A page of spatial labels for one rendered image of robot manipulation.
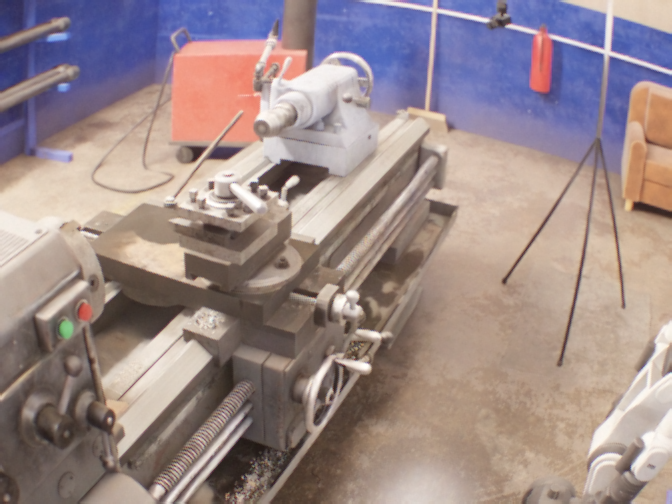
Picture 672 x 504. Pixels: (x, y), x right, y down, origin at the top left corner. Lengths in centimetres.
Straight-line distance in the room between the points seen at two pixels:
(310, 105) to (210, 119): 241
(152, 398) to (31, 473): 51
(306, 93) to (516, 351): 152
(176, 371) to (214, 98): 328
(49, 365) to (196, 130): 383
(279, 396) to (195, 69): 323
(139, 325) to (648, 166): 378
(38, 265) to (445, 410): 207
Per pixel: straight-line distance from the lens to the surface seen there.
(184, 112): 482
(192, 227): 166
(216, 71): 469
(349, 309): 178
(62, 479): 126
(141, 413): 153
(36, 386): 110
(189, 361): 167
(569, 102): 567
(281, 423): 182
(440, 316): 344
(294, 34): 468
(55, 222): 147
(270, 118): 225
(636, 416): 178
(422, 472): 261
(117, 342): 194
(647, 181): 503
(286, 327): 172
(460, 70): 577
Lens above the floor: 184
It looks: 28 degrees down
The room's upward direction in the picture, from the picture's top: 4 degrees clockwise
